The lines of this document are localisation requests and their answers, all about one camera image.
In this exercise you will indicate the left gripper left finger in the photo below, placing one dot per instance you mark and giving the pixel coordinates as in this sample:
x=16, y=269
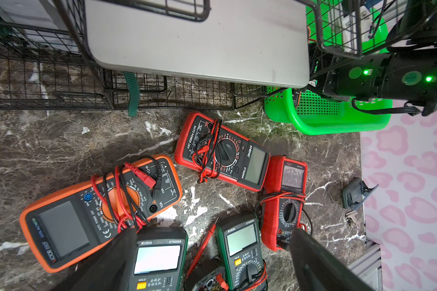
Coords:
x=110, y=272

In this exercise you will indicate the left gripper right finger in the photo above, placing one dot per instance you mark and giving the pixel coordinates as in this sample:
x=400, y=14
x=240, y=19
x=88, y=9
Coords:
x=317, y=269

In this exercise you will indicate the orange wide multimeter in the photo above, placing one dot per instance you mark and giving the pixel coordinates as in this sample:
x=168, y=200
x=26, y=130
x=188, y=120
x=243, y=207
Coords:
x=71, y=224

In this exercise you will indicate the red small Delixi multimeter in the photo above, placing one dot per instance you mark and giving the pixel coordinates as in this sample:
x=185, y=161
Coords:
x=282, y=203

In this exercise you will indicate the red wide multimeter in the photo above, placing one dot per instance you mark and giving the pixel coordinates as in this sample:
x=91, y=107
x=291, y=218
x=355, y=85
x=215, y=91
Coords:
x=214, y=151

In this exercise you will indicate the black wire desk organizer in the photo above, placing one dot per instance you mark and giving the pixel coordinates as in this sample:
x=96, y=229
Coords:
x=45, y=64

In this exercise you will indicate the green plastic basket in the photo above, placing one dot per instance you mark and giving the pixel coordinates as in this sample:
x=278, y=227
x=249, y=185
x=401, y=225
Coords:
x=338, y=30

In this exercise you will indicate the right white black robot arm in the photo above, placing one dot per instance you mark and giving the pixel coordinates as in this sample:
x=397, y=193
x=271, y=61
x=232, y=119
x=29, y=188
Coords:
x=408, y=72

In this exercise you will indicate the large green multimeter left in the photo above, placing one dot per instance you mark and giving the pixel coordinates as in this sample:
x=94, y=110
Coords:
x=159, y=259

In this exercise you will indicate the green multimeter right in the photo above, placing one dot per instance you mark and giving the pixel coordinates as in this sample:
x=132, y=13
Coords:
x=239, y=244

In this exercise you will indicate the small dark multimeter centre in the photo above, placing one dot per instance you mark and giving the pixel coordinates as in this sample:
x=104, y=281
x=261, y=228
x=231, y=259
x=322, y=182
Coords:
x=208, y=276

